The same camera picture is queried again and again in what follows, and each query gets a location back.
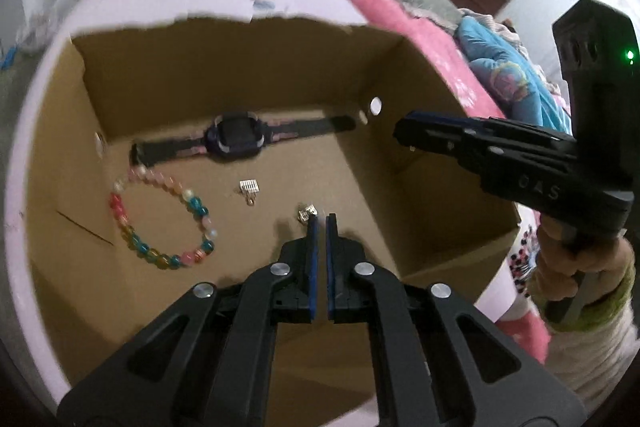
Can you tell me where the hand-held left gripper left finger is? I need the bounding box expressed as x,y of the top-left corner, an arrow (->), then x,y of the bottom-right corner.
56,214 -> 321,427

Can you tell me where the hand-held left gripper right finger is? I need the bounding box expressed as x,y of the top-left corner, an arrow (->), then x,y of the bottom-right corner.
325,213 -> 588,427

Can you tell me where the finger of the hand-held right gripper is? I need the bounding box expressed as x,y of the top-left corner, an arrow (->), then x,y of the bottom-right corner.
395,114 -> 633,240
407,109 -> 581,148

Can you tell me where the brown cardboard box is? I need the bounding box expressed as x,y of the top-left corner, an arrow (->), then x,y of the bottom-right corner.
22,14 -> 521,413

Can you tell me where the pink strap digital watch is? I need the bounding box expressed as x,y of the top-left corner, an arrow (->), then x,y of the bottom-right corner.
130,112 -> 357,168

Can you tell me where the multicolour bead bracelet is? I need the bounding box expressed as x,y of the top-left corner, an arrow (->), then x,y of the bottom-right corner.
109,166 -> 218,270

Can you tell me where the person's right forearm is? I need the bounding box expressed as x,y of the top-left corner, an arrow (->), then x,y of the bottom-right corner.
500,252 -> 640,418

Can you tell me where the person's right hand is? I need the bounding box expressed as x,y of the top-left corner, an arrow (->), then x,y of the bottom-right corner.
527,212 -> 636,313

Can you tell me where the blue patterned pillow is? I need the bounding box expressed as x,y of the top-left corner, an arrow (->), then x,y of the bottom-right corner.
455,9 -> 573,132

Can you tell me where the pink printed blanket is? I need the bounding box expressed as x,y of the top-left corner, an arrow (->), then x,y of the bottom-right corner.
310,0 -> 551,363

